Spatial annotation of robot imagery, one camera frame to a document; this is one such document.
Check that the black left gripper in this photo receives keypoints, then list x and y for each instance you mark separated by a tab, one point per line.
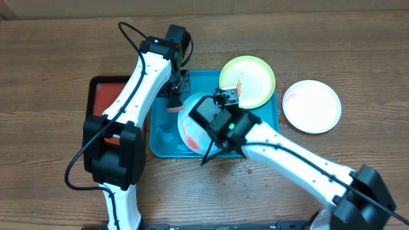
185	87

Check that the green and red sponge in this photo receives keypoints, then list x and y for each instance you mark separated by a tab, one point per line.
175	104

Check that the yellow plate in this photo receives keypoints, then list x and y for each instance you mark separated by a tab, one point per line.
253	78

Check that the light blue plate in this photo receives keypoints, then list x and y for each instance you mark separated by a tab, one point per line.
193	135

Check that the white plate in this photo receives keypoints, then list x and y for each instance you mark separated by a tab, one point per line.
312	106

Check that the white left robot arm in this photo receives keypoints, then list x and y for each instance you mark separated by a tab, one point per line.
113	146

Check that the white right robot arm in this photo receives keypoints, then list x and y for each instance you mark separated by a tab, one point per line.
351	199

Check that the blue plastic tray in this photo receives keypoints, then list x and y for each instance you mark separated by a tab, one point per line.
165	139

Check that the red tray with black rim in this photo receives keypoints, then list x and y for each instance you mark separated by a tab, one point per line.
103	91

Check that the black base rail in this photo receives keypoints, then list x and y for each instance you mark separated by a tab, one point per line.
280	225

